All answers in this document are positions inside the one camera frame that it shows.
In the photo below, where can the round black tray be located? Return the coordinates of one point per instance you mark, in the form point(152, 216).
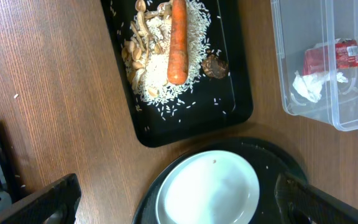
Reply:
point(267, 159)

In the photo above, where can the white plate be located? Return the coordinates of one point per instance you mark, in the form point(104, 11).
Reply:
point(209, 187)

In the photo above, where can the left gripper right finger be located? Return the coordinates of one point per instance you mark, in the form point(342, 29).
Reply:
point(299, 202)

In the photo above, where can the brown food scrap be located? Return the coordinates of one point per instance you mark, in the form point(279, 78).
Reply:
point(214, 67)

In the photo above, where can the black rectangular tray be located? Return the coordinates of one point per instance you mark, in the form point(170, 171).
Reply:
point(213, 103)

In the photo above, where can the white tissue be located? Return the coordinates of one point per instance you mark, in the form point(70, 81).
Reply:
point(310, 86)

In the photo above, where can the pile of rice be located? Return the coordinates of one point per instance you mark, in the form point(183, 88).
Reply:
point(146, 52)

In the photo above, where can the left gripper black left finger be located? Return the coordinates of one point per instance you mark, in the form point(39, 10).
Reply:
point(55, 203)

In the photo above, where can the clear plastic bin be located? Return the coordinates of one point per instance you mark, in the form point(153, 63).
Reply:
point(318, 36)

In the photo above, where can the orange carrot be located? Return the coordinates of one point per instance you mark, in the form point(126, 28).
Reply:
point(177, 72)

